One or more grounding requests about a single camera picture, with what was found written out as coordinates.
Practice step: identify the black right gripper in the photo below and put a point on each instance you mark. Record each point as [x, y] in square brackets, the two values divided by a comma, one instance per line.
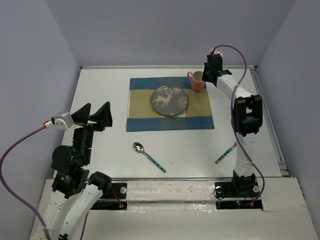
[204, 77]

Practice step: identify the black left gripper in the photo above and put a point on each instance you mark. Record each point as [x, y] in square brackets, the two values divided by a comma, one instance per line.
[103, 116]

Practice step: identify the pink mug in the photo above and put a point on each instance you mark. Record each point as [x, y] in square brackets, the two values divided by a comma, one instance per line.
[195, 79]

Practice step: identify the blue and tan cloth placemat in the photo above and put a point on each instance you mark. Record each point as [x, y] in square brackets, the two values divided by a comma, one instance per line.
[196, 112]

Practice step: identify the grey reindeer plate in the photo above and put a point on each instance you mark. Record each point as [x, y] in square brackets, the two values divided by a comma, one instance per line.
[169, 101]

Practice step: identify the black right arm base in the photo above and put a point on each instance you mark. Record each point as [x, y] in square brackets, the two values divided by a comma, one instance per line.
[228, 197]

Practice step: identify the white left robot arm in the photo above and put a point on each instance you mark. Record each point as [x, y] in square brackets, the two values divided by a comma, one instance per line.
[74, 189]

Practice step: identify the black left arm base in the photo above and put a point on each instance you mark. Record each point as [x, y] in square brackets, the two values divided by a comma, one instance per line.
[115, 200]

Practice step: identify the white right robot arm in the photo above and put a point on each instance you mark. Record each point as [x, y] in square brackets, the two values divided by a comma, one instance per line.
[246, 111]

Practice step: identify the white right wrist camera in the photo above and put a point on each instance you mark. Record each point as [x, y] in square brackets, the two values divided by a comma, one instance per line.
[214, 51]

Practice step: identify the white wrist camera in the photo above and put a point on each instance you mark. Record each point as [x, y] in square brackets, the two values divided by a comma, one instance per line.
[214, 51]
[61, 121]

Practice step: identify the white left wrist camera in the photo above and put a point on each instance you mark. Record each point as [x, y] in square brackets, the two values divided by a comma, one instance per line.
[61, 121]

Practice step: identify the spoon with teal handle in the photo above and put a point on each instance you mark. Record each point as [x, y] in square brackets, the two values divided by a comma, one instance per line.
[138, 147]

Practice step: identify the fork with teal handle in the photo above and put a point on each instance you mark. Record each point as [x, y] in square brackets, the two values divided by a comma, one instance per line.
[226, 153]

